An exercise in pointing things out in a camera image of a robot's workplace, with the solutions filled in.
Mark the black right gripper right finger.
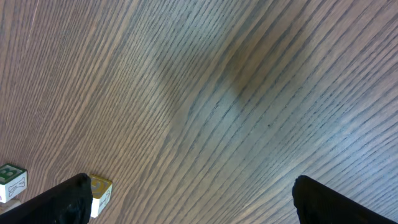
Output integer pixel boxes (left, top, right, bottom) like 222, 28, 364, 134
292, 175, 395, 224

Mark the blue top wooden block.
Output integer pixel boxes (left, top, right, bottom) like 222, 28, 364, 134
0, 199, 21, 215

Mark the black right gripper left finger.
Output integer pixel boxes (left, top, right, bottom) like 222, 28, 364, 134
1, 173, 93, 224

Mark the wooden block top right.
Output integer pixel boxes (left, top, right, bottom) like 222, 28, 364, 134
1, 163, 28, 203

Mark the wooden block right blue side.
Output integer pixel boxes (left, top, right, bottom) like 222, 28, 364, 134
89, 174, 113, 218

